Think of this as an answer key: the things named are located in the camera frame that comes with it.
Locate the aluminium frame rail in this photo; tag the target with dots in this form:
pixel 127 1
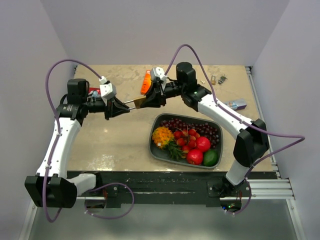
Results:
pixel 261 189

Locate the purple toothpaste box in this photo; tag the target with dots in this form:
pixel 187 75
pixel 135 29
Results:
pixel 237 104

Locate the green pineapple leaf top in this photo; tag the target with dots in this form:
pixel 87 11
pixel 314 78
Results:
pixel 175 151

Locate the red pomegranate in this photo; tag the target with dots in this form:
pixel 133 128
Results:
pixel 203 144
pixel 194 157

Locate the green avocado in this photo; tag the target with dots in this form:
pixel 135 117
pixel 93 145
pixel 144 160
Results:
pixel 210 158

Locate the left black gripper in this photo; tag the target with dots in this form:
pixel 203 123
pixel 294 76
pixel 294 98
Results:
pixel 115 107

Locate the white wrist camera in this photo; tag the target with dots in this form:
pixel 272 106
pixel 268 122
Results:
pixel 107 90
pixel 158 73

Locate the grey fruit tray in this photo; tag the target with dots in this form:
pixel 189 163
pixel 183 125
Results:
pixel 163 154

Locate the black key bunch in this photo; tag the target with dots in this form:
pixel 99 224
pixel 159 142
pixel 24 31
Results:
pixel 222 79

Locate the small brass padlock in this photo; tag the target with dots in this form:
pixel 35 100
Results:
pixel 213 79

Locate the orange horned melon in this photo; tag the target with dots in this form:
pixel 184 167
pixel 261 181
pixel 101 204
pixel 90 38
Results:
pixel 162 137

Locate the large brass padlock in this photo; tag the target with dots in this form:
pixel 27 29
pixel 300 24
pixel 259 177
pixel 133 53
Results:
pixel 137 101

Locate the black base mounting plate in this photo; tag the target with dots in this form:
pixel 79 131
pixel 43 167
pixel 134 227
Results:
pixel 167 188

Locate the upper red pomegranate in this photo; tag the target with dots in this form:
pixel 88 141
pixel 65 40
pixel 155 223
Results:
pixel 203 144

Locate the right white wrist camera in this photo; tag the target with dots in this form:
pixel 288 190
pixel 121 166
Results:
pixel 158 73

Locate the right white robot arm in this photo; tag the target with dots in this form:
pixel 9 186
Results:
pixel 251 141

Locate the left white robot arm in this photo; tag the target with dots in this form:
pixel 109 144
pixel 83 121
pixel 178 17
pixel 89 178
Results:
pixel 50 187

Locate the red toothpaste box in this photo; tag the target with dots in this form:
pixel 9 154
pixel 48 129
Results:
pixel 94 92

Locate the lower red pomegranate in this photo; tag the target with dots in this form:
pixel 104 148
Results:
pixel 194 157

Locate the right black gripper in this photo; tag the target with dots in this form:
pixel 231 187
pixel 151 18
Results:
pixel 155 97

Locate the orange razor box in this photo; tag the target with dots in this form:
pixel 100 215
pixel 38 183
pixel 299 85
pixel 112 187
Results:
pixel 146 84

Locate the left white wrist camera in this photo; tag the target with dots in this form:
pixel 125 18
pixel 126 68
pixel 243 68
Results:
pixel 107 90

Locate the dark red grapes bunch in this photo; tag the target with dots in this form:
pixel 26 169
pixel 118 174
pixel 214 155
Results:
pixel 204 128

